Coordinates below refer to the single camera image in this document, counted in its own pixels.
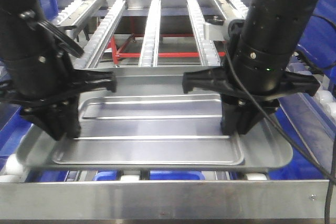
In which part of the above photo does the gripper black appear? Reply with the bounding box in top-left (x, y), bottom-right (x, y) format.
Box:
top-left (182, 65), bottom-right (320, 135)
top-left (1, 70), bottom-right (117, 141)

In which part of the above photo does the silver metal tray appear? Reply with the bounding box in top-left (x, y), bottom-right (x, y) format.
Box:
top-left (17, 75), bottom-right (293, 172)

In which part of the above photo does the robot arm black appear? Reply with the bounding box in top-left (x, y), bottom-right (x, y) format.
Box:
top-left (1, 0), bottom-right (117, 141)
top-left (182, 0), bottom-right (320, 135)

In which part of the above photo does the stacked blue crates right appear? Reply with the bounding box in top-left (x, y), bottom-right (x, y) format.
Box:
top-left (276, 0), bottom-right (335, 170)

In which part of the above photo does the blue lower bin centre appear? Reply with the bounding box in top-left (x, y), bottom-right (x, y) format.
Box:
top-left (92, 170), bottom-right (205, 181)

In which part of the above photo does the steel front cross bar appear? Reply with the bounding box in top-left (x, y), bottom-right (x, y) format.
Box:
top-left (1, 180), bottom-right (328, 220)

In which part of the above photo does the roller rail centre left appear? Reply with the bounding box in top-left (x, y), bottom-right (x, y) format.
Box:
top-left (73, 0), bottom-right (126, 69)

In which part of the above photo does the roller rail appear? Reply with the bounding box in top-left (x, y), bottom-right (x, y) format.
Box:
top-left (73, 0), bottom-right (126, 69)
top-left (138, 0), bottom-right (161, 67)
top-left (187, 0), bottom-right (221, 67)

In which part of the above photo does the roller rail far right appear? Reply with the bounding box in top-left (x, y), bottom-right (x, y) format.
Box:
top-left (187, 0), bottom-right (221, 67)

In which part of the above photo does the red steel frame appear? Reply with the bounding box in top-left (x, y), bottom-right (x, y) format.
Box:
top-left (103, 33), bottom-right (226, 66)

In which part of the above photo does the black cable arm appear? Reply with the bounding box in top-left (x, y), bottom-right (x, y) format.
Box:
top-left (224, 42), bottom-right (336, 224)

